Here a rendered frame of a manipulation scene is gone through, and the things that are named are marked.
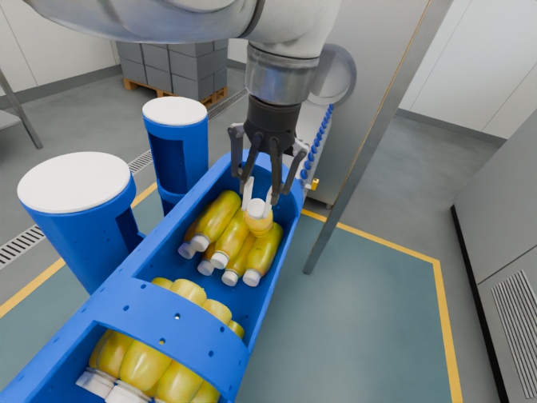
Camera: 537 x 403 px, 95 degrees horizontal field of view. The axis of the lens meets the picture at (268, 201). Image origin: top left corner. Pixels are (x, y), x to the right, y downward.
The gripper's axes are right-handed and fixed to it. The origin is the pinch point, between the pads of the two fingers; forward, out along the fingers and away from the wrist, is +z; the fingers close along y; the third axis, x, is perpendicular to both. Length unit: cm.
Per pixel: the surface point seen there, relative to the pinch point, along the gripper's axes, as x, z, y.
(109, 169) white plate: -12, 21, 52
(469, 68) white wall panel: -439, 36, -171
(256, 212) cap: 1.2, 2.5, -0.5
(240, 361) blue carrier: 24.1, 10.0, -7.5
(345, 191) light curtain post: -72, 45, -27
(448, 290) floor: -102, 126, -135
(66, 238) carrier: 9, 32, 52
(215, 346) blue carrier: 24.9, 4.6, -3.8
